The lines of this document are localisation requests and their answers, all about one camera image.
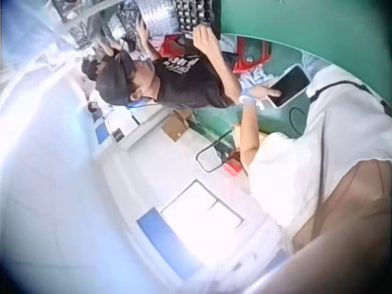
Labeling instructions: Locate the person's left hand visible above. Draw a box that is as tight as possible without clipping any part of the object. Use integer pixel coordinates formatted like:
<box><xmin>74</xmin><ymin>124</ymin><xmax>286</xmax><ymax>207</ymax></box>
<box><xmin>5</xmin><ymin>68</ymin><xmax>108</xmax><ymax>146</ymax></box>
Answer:
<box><xmin>241</xmin><ymin>85</ymin><xmax>283</xmax><ymax>107</ymax></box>

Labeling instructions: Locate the white-framed black tablet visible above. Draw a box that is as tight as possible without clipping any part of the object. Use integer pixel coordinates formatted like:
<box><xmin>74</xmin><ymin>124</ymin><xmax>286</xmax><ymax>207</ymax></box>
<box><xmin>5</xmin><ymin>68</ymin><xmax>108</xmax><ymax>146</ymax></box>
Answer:
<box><xmin>265</xmin><ymin>63</ymin><xmax>311</xmax><ymax>109</ymax></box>

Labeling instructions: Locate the white cloth heap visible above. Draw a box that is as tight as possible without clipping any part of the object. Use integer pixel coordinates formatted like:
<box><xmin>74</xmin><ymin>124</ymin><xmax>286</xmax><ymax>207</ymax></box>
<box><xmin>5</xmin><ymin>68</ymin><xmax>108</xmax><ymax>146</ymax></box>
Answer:
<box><xmin>238</xmin><ymin>66</ymin><xmax>271</xmax><ymax>90</ymax></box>

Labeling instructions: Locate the red box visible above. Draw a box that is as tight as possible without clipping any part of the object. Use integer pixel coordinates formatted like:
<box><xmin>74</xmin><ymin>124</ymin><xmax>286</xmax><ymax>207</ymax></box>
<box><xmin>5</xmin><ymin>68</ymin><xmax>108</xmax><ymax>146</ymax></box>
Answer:
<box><xmin>222</xmin><ymin>158</ymin><xmax>246</xmax><ymax>176</ymax></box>

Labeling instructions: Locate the brown cardboard box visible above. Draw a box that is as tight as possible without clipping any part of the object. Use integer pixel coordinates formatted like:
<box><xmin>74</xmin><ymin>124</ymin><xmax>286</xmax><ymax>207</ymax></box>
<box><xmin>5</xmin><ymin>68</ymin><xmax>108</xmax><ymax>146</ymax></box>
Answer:
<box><xmin>160</xmin><ymin>110</ymin><xmax>193</xmax><ymax>143</ymax></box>

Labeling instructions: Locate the red bag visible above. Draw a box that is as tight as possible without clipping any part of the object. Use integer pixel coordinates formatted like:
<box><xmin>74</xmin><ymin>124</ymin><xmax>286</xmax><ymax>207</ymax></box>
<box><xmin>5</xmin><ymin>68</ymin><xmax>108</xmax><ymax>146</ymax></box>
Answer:
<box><xmin>159</xmin><ymin>33</ymin><xmax>188</xmax><ymax>59</ymax></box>

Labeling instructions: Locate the white and blue cabinet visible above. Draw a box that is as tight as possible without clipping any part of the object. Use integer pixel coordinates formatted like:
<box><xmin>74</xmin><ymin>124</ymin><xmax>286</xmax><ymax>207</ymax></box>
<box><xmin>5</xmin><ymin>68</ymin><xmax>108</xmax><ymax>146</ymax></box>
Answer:
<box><xmin>135</xmin><ymin>178</ymin><xmax>246</xmax><ymax>272</ymax></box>

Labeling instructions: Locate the shelf of packed goods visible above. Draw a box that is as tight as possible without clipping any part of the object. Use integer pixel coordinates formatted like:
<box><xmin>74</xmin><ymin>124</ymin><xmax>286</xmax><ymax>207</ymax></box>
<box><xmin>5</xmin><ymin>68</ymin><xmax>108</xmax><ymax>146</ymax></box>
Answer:
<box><xmin>51</xmin><ymin>0</ymin><xmax>184</xmax><ymax>55</ymax></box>

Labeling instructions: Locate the black cable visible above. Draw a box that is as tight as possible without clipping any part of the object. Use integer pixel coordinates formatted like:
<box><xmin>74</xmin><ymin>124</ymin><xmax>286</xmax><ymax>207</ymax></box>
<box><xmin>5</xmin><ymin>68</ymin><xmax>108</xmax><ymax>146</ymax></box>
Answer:
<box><xmin>288</xmin><ymin>106</ymin><xmax>308</xmax><ymax>139</ymax></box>
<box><xmin>195</xmin><ymin>121</ymin><xmax>243</xmax><ymax>174</ymax></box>

